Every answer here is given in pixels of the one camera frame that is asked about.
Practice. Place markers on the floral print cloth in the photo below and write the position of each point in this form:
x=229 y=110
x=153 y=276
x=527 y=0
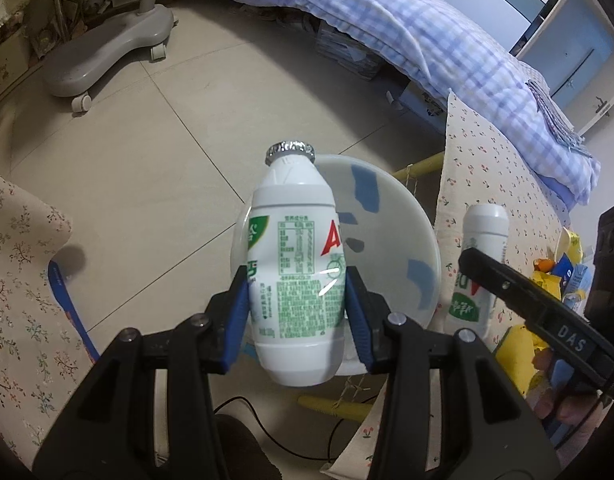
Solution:
x=22 y=285

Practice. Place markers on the printed storage box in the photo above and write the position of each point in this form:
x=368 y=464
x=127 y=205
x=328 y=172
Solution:
x=347 y=52

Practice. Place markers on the person's right hand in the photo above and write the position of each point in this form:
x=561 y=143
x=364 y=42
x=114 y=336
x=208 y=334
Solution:
x=567 y=407

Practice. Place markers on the cardboard box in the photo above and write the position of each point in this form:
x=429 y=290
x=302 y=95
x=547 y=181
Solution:
x=7 y=65

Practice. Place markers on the grey chair base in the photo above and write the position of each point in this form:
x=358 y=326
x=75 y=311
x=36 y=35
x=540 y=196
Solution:
x=102 y=50

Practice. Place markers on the blue plaid quilt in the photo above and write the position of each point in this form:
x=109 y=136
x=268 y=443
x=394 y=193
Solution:
x=412 y=45

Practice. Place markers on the white plastic bin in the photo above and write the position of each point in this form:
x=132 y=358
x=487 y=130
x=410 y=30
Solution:
x=397 y=240

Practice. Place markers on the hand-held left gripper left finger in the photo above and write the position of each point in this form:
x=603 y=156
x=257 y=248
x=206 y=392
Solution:
x=241 y=310

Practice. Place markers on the white storage box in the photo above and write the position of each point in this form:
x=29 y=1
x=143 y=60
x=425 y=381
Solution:
x=419 y=107

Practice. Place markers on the white drink bottle green label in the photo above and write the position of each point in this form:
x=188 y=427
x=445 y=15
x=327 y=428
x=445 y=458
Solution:
x=292 y=220
x=483 y=230

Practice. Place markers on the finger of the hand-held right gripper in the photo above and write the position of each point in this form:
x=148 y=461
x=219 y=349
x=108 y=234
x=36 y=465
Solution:
x=502 y=282

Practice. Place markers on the purple blanket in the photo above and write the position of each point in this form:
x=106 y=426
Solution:
x=562 y=187

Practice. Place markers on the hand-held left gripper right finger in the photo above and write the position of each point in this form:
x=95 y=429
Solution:
x=356 y=315

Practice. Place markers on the cherry print tablecloth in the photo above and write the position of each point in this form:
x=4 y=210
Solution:
x=487 y=170

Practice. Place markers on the yellow wooden bar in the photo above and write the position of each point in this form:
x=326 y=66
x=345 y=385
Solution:
x=332 y=406
x=422 y=165

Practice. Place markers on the large yellow wrapper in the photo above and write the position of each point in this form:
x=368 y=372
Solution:
x=519 y=360

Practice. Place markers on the folded striped cloth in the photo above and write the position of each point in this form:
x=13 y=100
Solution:
x=557 y=115

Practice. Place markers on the dark cloth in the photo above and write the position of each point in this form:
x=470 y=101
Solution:
x=247 y=450

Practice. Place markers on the yellow snack wrapper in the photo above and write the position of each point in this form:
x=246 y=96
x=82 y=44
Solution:
x=547 y=286

